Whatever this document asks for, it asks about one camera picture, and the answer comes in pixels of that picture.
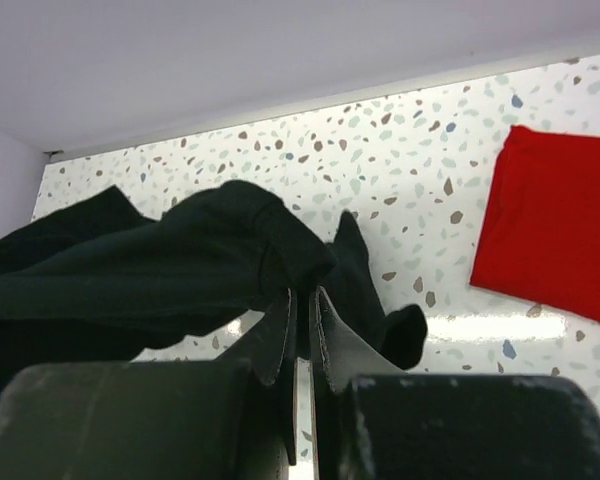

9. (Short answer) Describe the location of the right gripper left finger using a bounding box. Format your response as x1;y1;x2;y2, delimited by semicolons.
207;293;297;465

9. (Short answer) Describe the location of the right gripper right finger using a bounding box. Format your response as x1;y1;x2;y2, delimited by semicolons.
309;288;405;479

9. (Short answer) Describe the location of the black t-shirt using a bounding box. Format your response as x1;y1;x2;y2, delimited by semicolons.
0;180;428;393

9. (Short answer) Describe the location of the folded red t-shirt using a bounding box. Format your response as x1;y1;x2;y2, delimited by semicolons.
470;126;600;322

